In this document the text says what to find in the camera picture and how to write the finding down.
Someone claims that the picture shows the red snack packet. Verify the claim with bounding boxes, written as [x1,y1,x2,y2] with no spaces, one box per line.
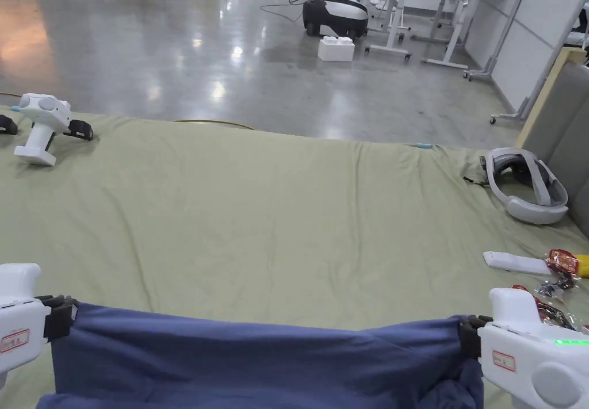
[545,249,579,274]

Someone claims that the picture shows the white headset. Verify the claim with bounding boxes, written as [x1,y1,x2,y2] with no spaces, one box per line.
[478,147,569,226]

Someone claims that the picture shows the grey padded headboard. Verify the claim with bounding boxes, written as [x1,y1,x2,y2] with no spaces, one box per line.
[514,47,589,240]

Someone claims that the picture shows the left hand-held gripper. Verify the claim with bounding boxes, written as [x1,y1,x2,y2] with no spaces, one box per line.
[0,263,80,389]

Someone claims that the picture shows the yellow floor cable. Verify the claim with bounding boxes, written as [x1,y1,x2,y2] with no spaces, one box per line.
[170,119,257,132]

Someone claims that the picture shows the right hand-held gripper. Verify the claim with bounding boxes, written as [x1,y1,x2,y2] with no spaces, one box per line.
[458,287,589,409]

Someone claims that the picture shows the spare white hand-held gripper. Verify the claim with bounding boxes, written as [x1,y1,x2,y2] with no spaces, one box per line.
[0,92,95,167]

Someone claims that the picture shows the white and black robot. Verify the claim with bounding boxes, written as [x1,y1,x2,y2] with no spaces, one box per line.
[301,0,370,40]

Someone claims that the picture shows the white flat remote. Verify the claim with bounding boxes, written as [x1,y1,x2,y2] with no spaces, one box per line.
[483,251,553,276]

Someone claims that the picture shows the crumpled red clear wrapper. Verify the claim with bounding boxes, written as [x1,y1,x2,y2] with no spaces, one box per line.
[510,276,582,332]

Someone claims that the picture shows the bed with pale green sheet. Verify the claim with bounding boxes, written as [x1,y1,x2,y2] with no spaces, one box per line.
[0,104,589,409]

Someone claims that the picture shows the dark blue shirt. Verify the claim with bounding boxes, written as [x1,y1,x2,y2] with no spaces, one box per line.
[36,300,485,409]

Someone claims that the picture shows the white foam box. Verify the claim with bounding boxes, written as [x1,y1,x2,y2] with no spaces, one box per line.
[317,35,357,63]

